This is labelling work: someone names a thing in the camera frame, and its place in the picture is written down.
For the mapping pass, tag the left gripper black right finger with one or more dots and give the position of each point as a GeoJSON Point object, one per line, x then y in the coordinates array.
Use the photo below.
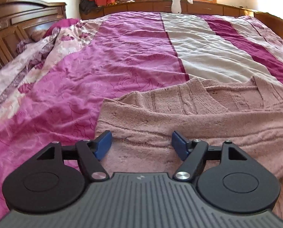
{"type": "Point", "coordinates": [225, 176]}

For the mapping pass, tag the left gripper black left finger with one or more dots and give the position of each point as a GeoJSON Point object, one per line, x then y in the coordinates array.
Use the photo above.
{"type": "Point", "coordinates": [56, 176]}

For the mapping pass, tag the dusty pink knitted sweater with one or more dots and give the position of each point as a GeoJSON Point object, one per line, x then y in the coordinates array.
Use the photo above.
{"type": "Point", "coordinates": [250, 114]}

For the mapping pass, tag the purple floral folded quilt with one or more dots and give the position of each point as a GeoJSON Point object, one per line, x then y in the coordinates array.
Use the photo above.
{"type": "Point", "coordinates": [32, 56]}

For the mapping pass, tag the dark wooden headboard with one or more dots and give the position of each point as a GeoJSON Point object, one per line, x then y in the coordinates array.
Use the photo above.
{"type": "Point", "coordinates": [20, 18]}

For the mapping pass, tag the long wooden side cabinet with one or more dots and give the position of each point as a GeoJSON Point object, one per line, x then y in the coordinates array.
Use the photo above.
{"type": "Point", "coordinates": [202, 8]}

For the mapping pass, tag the white plush toy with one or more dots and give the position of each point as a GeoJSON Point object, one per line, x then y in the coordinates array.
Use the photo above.
{"type": "Point", "coordinates": [176, 6]}

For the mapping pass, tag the dark bag on cabinet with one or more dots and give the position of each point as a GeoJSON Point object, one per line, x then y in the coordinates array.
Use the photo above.
{"type": "Point", "coordinates": [87, 6]}

